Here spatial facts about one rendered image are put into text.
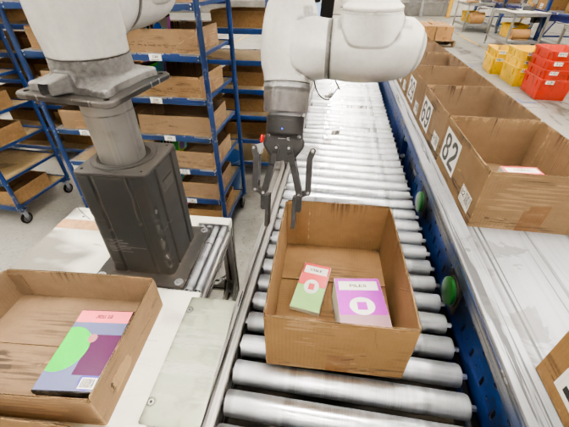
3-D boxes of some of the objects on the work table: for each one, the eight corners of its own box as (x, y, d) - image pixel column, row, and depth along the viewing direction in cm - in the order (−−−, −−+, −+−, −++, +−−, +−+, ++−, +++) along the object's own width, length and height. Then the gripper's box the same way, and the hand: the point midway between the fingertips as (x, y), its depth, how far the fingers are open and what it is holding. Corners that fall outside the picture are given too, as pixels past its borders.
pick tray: (24, 294, 86) (4, 268, 80) (164, 303, 83) (155, 276, 77) (-82, 409, 63) (-120, 384, 57) (107, 427, 60) (88, 402, 54)
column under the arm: (92, 281, 89) (39, 178, 69) (137, 224, 110) (106, 131, 90) (183, 290, 87) (154, 185, 67) (212, 229, 107) (196, 135, 88)
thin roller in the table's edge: (227, 230, 110) (227, 225, 109) (201, 295, 88) (200, 290, 87) (222, 230, 110) (221, 225, 109) (194, 294, 88) (193, 289, 87)
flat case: (33, 394, 63) (29, 390, 62) (85, 313, 79) (82, 309, 78) (101, 397, 63) (97, 393, 62) (140, 315, 78) (138, 311, 77)
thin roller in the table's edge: (220, 230, 110) (219, 224, 109) (192, 294, 88) (191, 289, 87) (214, 229, 111) (213, 224, 109) (185, 293, 88) (184, 288, 87)
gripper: (331, 116, 67) (322, 224, 73) (245, 112, 69) (244, 217, 76) (330, 116, 60) (320, 235, 66) (235, 111, 62) (234, 227, 68)
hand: (280, 212), depth 70 cm, fingers open, 5 cm apart
